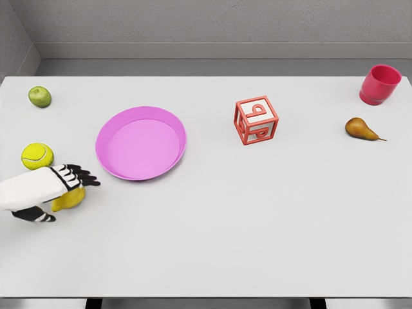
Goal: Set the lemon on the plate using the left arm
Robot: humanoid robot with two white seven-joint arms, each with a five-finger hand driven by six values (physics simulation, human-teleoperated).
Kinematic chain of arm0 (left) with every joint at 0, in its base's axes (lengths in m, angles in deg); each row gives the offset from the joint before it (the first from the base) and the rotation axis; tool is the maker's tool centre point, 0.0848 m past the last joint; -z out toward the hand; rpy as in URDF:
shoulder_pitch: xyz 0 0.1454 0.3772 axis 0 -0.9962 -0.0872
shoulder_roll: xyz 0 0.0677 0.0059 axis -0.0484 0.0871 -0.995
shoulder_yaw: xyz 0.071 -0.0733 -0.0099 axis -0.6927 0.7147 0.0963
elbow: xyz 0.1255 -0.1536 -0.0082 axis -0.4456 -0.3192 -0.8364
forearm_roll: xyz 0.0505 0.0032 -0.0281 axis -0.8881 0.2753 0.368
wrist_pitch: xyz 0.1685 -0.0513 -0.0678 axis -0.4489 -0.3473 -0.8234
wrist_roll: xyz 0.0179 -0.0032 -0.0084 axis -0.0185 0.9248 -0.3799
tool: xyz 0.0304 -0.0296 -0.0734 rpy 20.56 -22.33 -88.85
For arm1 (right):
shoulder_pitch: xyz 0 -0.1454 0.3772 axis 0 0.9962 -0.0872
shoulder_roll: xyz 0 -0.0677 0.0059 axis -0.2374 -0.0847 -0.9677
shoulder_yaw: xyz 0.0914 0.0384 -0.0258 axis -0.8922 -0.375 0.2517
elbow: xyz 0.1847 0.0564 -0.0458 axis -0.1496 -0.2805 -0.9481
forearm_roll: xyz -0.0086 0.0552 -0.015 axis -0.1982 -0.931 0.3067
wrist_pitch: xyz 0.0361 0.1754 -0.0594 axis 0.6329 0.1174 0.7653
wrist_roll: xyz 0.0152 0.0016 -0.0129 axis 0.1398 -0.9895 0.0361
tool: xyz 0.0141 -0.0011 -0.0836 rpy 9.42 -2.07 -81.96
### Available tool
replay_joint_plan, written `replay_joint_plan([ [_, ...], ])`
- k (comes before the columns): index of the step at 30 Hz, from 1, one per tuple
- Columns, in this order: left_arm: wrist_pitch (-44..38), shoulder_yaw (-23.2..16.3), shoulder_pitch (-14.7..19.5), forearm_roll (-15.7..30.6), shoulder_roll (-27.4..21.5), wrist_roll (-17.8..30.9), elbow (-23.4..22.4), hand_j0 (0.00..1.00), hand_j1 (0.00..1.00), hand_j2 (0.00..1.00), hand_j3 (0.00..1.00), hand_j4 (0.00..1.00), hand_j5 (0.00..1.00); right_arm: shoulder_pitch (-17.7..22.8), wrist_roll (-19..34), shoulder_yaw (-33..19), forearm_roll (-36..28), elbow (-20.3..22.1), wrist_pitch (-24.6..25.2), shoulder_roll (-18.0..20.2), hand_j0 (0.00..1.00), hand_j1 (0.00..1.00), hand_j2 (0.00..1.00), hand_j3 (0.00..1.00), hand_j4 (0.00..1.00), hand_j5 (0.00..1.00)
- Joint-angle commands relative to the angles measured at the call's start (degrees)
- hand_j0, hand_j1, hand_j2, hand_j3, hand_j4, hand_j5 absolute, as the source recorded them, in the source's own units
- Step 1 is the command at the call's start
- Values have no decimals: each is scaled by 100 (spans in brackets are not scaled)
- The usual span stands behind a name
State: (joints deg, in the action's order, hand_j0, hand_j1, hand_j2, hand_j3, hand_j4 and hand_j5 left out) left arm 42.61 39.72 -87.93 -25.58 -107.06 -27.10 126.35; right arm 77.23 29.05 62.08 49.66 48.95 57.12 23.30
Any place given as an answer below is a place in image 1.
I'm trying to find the red cup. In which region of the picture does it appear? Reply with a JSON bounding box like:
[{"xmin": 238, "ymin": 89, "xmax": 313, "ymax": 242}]
[{"xmin": 359, "ymin": 64, "xmax": 402, "ymax": 106}]

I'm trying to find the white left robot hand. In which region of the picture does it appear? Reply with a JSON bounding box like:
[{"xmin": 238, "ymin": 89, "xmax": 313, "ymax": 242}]
[{"xmin": 0, "ymin": 164, "xmax": 102, "ymax": 223}]

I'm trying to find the pink round plate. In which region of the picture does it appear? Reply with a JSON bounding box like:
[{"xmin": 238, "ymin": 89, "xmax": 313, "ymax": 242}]
[{"xmin": 95, "ymin": 106, "xmax": 187, "ymax": 182}]

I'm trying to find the red letter block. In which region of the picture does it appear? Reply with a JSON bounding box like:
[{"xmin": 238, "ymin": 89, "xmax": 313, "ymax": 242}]
[{"xmin": 233, "ymin": 95, "xmax": 280, "ymax": 146}]

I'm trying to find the yellow lemon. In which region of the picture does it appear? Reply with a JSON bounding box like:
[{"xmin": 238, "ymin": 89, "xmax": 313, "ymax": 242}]
[{"xmin": 51, "ymin": 185, "xmax": 87, "ymax": 213}]

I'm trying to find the yellow tennis ball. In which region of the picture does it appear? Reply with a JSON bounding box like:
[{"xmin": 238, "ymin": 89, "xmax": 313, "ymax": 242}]
[{"xmin": 21, "ymin": 142, "xmax": 55, "ymax": 171}]

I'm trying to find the green apple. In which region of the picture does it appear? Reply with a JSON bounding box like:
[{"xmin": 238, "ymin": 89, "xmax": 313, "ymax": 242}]
[{"xmin": 28, "ymin": 86, "xmax": 52, "ymax": 109}]

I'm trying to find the brown pear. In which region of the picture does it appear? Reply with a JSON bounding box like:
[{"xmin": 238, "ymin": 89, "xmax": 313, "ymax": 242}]
[{"xmin": 344, "ymin": 117, "xmax": 388, "ymax": 142}]

